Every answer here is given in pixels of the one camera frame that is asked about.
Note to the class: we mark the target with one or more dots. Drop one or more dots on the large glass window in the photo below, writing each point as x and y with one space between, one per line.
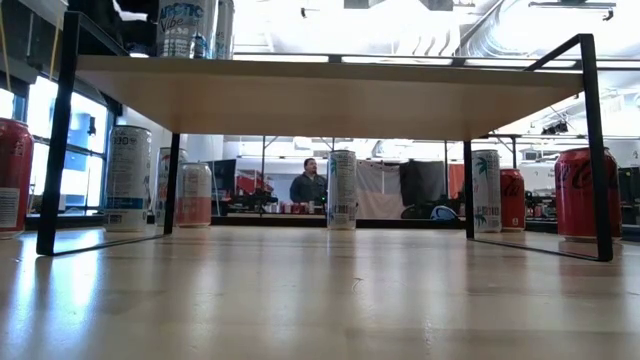
90 150

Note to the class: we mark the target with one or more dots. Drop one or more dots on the ribbed ventilation duct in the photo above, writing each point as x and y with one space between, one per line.
480 35

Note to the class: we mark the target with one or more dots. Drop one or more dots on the white blue round object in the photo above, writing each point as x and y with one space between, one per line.
444 213

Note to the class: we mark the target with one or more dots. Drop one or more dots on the black background robot arm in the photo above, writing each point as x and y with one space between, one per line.
252 200

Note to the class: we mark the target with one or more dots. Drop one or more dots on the wooden shelf with black frame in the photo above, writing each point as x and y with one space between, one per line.
325 100

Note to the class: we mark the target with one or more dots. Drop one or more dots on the light grey hanging cloth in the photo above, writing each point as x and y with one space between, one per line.
377 190

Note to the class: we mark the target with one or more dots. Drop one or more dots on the orange hanging cloth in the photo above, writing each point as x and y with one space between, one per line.
456 180

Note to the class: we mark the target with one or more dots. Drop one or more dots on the short white pink can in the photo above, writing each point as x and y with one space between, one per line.
195 195

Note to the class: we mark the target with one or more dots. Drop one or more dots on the white cabinet box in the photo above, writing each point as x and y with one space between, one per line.
537 176

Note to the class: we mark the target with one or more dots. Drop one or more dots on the red cola can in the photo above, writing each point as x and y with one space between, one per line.
575 195
12 175
513 200

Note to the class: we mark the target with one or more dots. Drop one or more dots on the black monitor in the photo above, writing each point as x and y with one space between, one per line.
222 177

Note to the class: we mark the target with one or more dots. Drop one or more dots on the person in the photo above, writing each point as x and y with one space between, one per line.
308 185

